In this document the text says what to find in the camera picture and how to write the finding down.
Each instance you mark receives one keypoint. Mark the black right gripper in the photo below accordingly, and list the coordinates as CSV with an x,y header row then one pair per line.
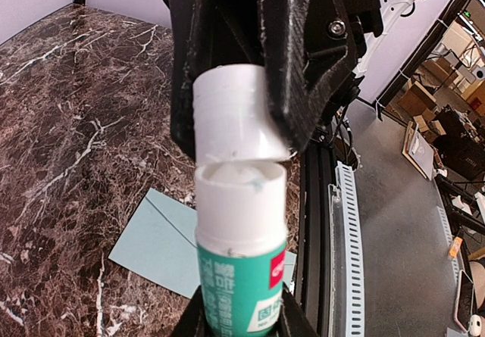
x,y
309,47

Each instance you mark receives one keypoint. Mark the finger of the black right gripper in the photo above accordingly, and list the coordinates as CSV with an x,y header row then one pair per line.
x,y
207,34

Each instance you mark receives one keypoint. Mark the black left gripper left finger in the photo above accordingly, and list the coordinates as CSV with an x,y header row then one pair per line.
x,y
192,322

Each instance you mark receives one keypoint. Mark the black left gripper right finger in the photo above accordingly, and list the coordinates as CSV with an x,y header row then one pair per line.
x,y
292,321

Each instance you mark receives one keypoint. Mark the small white glue cap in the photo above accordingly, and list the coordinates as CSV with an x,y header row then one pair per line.
x,y
232,121

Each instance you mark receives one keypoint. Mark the light blue paper envelope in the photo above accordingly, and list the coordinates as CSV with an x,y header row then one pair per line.
x,y
181,248

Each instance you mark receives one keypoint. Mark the white green glue stick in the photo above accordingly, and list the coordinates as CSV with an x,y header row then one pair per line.
x,y
253,194

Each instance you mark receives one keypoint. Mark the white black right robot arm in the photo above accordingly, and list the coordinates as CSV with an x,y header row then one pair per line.
x,y
254,79

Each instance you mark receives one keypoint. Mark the gray board on floor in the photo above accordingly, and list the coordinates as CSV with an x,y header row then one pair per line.
x,y
417,151

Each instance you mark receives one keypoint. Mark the white slotted cable duct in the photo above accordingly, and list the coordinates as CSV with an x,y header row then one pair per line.
x,y
347,278

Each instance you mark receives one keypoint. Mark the black front table rail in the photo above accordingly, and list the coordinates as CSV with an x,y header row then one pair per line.
x,y
312,290

